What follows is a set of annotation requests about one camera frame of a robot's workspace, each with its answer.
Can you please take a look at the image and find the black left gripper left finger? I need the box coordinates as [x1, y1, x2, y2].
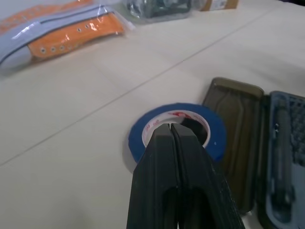
[127, 123, 179, 229]

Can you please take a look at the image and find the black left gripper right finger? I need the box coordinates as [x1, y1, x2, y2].
[171, 123, 246, 229]

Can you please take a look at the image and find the black case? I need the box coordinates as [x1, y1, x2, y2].
[202, 76, 305, 229]

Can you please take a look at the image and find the blue tape roll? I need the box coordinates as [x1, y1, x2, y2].
[122, 102, 227, 174]

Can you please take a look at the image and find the orange grey canvas shoe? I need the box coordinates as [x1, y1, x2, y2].
[0, 0, 94, 31]
[0, 10, 126, 70]

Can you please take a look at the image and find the clear plastic shoe bag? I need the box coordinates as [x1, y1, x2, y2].
[0, 0, 137, 72]

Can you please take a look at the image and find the clear bag with blue shoes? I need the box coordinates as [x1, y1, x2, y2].
[122, 0, 199, 24]

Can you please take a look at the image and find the brown cardboard box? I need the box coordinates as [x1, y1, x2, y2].
[199, 0, 239, 12]

